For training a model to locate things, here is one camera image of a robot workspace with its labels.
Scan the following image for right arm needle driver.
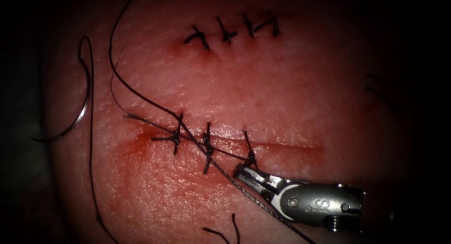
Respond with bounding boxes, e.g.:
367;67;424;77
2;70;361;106
272;181;366;233

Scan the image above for right arm needle driver jaw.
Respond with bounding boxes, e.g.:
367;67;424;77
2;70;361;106
233;172;277;203
241;165;291;189

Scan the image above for black stitching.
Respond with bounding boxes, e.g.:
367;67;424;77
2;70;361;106
183;12;282;51
202;213;241;244
123;111;260;176

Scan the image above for tissue pad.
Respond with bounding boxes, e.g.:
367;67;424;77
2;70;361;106
42;0;423;244

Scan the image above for black thread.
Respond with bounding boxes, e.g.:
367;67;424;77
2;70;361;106
78;0;318;244

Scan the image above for curved steel needle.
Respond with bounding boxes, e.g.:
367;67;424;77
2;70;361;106
30;43;93;143

